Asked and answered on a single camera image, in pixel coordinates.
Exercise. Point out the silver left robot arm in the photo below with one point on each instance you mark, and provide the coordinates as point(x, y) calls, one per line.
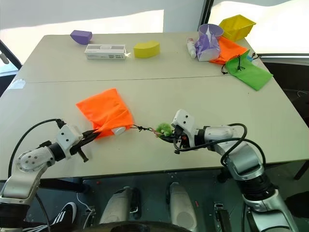
point(26, 162)

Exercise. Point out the purple plastic bowl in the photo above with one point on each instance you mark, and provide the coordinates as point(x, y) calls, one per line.
point(212, 30)

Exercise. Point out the purple and white tissue pack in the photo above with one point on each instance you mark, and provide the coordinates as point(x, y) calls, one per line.
point(206, 48)

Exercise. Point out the green fluffy pom-pom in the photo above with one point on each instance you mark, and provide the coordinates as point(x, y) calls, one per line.
point(163, 128)

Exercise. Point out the black table leg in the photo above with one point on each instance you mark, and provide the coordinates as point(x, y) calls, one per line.
point(301, 169)

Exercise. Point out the white robot foot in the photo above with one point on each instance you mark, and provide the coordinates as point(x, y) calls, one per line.
point(182, 205)
point(118, 207)

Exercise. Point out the purple foam block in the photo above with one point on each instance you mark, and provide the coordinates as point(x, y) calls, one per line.
point(80, 36)

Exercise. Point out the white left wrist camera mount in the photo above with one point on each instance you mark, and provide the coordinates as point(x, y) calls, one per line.
point(67, 136)

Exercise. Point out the white right robot foot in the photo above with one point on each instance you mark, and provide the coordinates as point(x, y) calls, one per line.
point(182, 205)

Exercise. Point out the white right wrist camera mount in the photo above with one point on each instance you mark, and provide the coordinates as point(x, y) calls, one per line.
point(184, 119)

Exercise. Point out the yellow foam block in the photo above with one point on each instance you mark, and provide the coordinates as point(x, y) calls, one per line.
point(146, 49)

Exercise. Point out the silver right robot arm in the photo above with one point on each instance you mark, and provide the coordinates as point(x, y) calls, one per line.
point(246, 159)

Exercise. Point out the white tape patch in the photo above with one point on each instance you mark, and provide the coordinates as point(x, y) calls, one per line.
point(18, 83)

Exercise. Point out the white printed carton box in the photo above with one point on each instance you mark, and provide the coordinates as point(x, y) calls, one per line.
point(105, 52)

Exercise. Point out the white tube with red print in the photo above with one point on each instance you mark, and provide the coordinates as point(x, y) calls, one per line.
point(191, 48)

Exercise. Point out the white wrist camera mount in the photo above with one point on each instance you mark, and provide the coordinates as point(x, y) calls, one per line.
point(67, 136)
point(184, 119)

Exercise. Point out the yellow plastic bin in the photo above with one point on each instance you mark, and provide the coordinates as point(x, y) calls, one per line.
point(237, 26)

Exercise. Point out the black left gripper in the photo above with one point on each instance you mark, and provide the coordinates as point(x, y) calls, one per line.
point(81, 152)

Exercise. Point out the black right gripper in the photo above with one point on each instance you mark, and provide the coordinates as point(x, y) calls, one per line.
point(179, 139)

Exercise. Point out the black shoe with white stripes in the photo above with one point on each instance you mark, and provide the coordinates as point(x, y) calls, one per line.
point(60, 216)

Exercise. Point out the white left robot foot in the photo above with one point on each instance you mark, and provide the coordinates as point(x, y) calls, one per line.
point(118, 207)

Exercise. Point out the black floor bracket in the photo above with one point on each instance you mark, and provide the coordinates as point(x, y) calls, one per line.
point(222, 216)

